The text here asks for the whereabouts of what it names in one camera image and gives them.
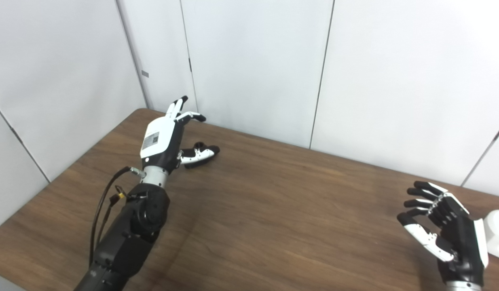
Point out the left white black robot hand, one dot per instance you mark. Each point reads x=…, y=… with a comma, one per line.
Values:
x=160, y=137

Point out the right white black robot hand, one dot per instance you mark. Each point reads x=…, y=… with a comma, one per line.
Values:
x=459, y=242

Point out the round white piece with holes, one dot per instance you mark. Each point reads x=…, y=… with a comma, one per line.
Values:
x=498, y=232

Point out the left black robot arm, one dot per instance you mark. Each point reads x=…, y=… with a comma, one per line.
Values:
x=132, y=230

